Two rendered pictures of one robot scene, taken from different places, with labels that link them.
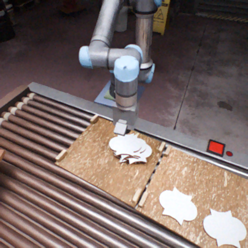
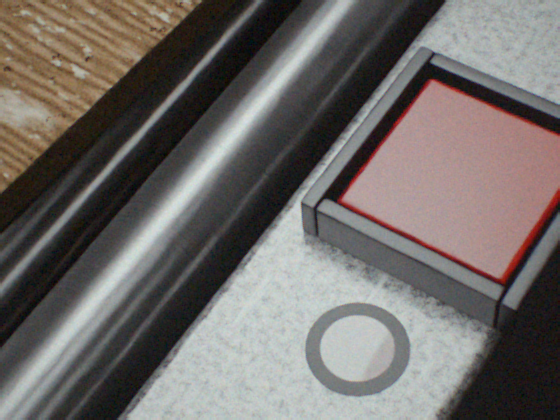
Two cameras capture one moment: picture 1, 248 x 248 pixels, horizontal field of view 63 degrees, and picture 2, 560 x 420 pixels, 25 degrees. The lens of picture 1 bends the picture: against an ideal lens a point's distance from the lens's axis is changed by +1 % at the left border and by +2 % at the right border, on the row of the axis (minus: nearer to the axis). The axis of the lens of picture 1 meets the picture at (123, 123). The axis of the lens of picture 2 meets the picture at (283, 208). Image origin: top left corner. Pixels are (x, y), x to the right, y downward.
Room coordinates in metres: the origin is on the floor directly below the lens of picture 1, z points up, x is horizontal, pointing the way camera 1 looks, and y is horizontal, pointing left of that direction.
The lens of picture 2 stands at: (0.58, -0.69, 1.25)
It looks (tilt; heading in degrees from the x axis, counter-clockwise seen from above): 55 degrees down; 103
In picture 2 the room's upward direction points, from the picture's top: 7 degrees counter-clockwise
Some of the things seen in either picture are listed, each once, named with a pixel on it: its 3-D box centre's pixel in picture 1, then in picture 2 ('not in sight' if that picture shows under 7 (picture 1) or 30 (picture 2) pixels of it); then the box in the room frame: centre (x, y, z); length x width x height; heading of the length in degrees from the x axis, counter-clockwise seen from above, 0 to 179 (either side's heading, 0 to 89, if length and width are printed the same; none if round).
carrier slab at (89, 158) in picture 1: (112, 154); not in sight; (0.54, 0.05, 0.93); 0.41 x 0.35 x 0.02; 61
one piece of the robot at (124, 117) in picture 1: (123, 116); not in sight; (0.52, 0.00, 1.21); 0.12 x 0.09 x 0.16; 161
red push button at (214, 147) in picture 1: (215, 147); (463, 185); (0.58, -0.46, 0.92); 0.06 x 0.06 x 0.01; 64
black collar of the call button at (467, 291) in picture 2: (215, 147); (463, 182); (0.58, -0.46, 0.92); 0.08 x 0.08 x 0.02; 64
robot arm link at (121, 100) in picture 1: (125, 95); not in sight; (0.54, -0.01, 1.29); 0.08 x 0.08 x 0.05
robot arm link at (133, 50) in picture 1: (126, 60); not in sight; (0.64, -0.01, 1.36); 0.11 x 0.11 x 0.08; 80
